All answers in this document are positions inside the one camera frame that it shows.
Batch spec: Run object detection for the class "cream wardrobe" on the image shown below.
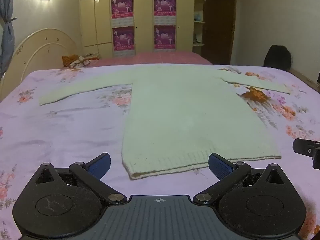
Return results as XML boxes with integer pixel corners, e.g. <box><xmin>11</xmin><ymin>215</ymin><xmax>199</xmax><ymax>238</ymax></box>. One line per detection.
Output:
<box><xmin>79</xmin><ymin>0</ymin><xmax>196</xmax><ymax>56</ymax></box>

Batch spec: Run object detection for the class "floral lilac bed sheet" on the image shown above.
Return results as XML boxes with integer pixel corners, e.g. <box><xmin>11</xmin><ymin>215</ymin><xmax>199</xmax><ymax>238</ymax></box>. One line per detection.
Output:
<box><xmin>0</xmin><ymin>65</ymin><xmax>320</xmax><ymax>240</ymax></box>

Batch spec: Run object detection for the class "patterned brown white cushion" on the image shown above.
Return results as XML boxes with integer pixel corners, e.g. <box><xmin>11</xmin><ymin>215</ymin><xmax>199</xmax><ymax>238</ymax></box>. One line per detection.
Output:
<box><xmin>69</xmin><ymin>57</ymin><xmax>91</xmax><ymax>69</ymax></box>

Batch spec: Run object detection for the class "orange pillow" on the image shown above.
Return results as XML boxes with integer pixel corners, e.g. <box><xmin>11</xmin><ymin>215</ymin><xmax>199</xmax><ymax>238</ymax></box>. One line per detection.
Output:
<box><xmin>62</xmin><ymin>54</ymin><xmax>81</xmax><ymax>67</ymax></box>

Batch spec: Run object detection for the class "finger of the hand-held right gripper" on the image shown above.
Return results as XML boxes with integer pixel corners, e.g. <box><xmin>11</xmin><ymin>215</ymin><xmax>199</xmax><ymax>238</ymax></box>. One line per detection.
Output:
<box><xmin>292</xmin><ymin>137</ymin><xmax>320</xmax><ymax>170</ymax></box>

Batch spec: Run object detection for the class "pink wall poster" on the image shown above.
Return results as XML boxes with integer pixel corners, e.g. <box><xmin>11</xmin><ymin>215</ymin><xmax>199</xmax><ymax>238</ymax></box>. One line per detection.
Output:
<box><xmin>154</xmin><ymin>25</ymin><xmax>176</xmax><ymax>51</ymax></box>
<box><xmin>153</xmin><ymin>0</ymin><xmax>177</xmax><ymax>18</ymax></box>
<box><xmin>111</xmin><ymin>0</ymin><xmax>134</xmax><ymax>19</ymax></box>
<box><xmin>112</xmin><ymin>26</ymin><xmax>136</xmax><ymax>52</ymax></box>

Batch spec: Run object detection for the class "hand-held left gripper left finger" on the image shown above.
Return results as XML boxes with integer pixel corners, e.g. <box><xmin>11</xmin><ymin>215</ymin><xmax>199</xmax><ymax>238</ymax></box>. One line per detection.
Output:
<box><xmin>34</xmin><ymin>152</ymin><xmax>128</xmax><ymax>204</ymax></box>

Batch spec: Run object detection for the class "blue curtain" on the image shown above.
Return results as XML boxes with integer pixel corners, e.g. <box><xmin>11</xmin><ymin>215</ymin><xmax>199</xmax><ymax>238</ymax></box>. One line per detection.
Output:
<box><xmin>0</xmin><ymin>0</ymin><xmax>17</xmax><ymax>78</ymax></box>

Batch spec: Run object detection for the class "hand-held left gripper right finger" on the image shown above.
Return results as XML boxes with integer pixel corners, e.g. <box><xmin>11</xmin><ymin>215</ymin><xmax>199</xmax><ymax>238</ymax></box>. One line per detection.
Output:
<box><xmin>192</xmin><ymin>153</ymin><xmax>287</xmax><ymax>205</ymax></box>

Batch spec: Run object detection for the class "pale knit sweater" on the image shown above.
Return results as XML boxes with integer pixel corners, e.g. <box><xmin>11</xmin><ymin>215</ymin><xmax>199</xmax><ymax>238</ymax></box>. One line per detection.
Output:
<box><xmin>39</xmin><ymin>65</ymin><xmax>292</xmax><ymax>180</ymax></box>

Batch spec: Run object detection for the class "cream corner shelf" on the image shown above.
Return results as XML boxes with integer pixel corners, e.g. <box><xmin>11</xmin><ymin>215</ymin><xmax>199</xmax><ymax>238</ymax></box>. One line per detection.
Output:
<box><xmin>192</xmin><ymin>0</ymin><xmax>207</xmax><ymax>54</ymax></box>

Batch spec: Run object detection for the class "dark wooden door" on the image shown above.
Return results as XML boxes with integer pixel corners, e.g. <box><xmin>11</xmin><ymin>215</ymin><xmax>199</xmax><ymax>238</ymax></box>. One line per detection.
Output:
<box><xmin>201</xmin><ymin>0</ymin><xmax>237</xmax><ymax>65</ymax></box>

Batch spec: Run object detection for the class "black chair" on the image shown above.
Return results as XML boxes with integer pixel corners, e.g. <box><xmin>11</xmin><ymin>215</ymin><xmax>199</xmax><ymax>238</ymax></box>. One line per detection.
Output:
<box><xmin>263</xmin><ymin>45</ymin><xmax>292</xmax><ymax>71</ymax></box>

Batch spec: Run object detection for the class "cream curved headboard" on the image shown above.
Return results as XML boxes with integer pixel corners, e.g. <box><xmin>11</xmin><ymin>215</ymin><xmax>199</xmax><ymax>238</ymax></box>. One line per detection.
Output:
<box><xmin>0</xmin><ymin>28</ymin><xmax>79</xmax><ymax>101</ymax></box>

